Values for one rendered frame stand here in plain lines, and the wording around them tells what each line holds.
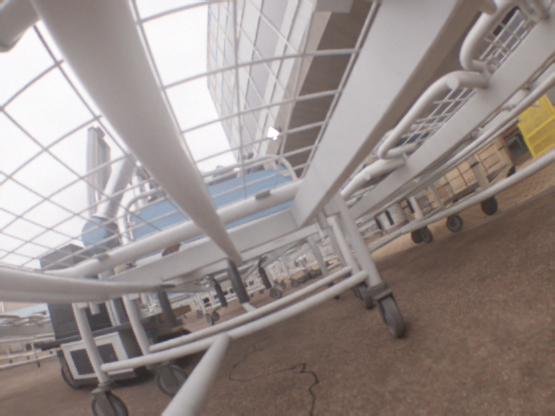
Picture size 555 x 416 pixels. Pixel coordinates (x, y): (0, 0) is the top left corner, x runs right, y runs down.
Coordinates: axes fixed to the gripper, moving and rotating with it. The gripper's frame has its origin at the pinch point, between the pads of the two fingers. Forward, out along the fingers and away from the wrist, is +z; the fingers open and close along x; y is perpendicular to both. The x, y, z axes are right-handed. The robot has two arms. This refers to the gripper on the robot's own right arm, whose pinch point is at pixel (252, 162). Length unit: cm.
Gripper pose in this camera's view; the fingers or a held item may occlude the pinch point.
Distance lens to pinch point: 101.2
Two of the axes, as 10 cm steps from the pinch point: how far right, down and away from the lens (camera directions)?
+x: -3.5, -9.3, 0.9
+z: 2.6, -1.9, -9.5
